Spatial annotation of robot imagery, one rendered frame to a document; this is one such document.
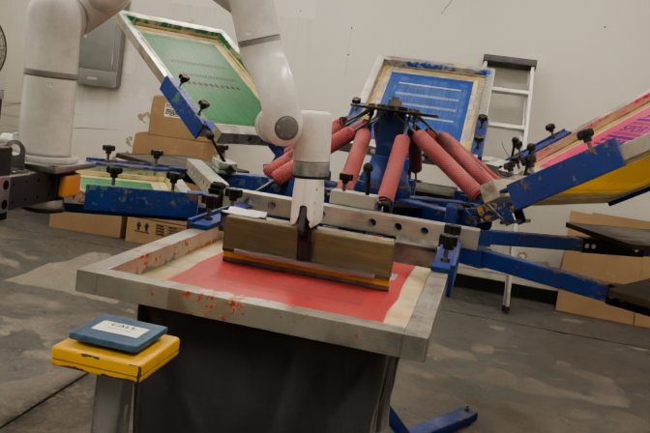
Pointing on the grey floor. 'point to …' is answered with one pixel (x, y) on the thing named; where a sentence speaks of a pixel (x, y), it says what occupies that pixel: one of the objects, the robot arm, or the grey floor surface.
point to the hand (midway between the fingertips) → (307, 249)
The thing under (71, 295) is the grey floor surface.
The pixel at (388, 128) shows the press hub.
